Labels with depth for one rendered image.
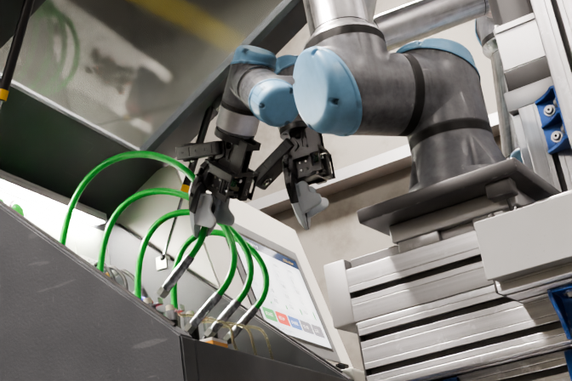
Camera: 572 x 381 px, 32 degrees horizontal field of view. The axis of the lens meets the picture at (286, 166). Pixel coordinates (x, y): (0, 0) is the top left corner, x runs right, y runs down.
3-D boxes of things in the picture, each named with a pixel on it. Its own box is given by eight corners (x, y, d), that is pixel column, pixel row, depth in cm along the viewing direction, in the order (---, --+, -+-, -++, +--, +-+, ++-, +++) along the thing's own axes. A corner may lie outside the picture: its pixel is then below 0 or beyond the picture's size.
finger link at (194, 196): (188, 213, 178) (203, 168, 176) (183, 210, 178) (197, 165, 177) (206, 213, 181) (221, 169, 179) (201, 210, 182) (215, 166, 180)
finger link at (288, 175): (294, 200, 189) (288, 157, 193) (288, 201, 190) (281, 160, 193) (305, 206, 193) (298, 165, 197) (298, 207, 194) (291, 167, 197)
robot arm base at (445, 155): (535, 198, 137) (518, 133, 141) (497, 172, 125) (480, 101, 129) (437, 229, 144) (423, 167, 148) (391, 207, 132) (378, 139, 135)
